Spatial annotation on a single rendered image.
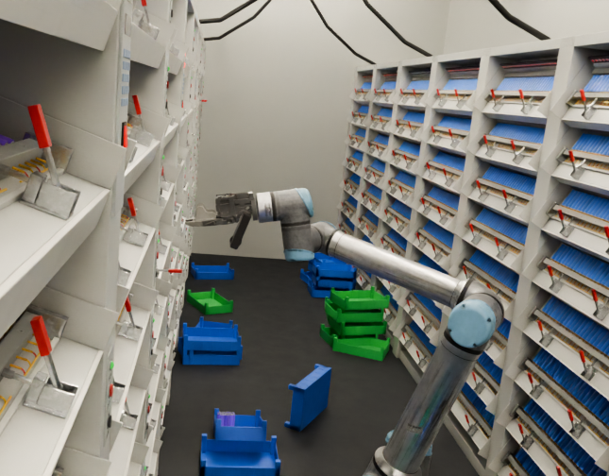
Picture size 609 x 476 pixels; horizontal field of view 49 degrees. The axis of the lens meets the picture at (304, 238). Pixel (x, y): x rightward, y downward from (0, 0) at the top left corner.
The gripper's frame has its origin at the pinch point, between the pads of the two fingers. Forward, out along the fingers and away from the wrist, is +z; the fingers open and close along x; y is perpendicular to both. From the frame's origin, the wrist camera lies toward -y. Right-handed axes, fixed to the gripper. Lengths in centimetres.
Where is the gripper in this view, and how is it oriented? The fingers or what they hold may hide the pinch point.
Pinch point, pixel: (190, 223)
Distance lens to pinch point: 201.9
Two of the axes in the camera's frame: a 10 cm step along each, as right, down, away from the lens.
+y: -1.0, -9.7, -2.4
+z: -9.9, 1.3, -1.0
